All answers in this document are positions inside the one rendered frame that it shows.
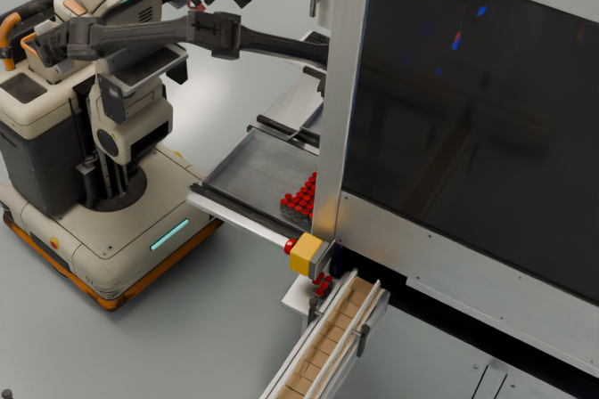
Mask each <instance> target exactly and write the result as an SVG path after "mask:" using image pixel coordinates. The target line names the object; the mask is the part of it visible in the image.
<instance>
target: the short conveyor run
mask: <svg viewBox="0 0 599 399"><path fill-rule="evenodd" d="M381 283H382V282H381V281H379V280H378V281H377V282H376V283H375V285H373V284H372V283H370V282H368V281H365V280H363V279H361V278H359V277H357V269H354V270H353V272H352V273H350V272H348V271H345V273H344V274H343V275H342V276H341V278H340V280H339V281H338V283H337V284H336V286H335V287H334V289H333V290H332V292H331V294H330V295H329V297H328V298H327V299H326V300H325V301H324V303H323V305H322V306H321V308H320V309H319V311H317V310H316V307H317V305H318V300H317V299H316V298H314V297H312V298H310V299H309V305H310V308H309V310H308V326H307V329H306V330H305V332H304V333H303V335H302V336H301V338H300V339H299V341H298V343H297V344H296V346H295V347H294V348H293V349H292V351H291V352H290V354H289V355H288V357H287V358H286V360H285V361H284V363H283V365H282V366H281V368H280V369H279V371H278V372H277V373H276V374H275V376H274V378H273V379H272V381H271V382H270V384H269V385H268V387H267V389H266V390H265V392H264V393H263V395H262V396H261V397H260V398H259V399H333V398H334V397H335V396H336V394H337V393H338V391H339V389H340V388H341V385H342V384H343V382H344V380H345V379H346V377H347V376H348V375H349V372H350V371H351V369H352V367H353V366H354V364H355V362H356V360H357V358H358V357H359V358H360V356H361V355H362V353H363V352H364V350H365V345H366V343H367V342H368V340H369V338H370V337H371V336H372V334H373V332H374V330H375V329H376V327H377V325H378V324H379V322H380V320H381V319H382V317H383V315H384V314H385V313H386V310H387V306H388V303H389V298H390V292H389V291H387V290H385V289H381V288H380V286H381Z"/></svg>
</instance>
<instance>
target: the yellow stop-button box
mask: <svg viewBox="0 0 599 399"><path fill-rule="evenodd" d="M329 247H330V243H328V242H326V241H324V242H323V241H322V240H320V239H318V238H317V237H315V236H312V235H310V234H308V233H306V232H304V233H303V234H302V236H301V237H300V238H299V240H298V241H297V243H296V244H295V245H294V247H293V248H292V249H291V253H290V266H289V267H290V269H292V270H293V271H295V272H297V273H300V274H302V275H304V276H306V277H308V278H309V279H310V280H312V281H314V280H315V272H316V265H317V263H318V262H319V260H320V259H321V258H322V256H323V255H324V253H325V252H326V250H327V249H328V248H329Z"/></svg>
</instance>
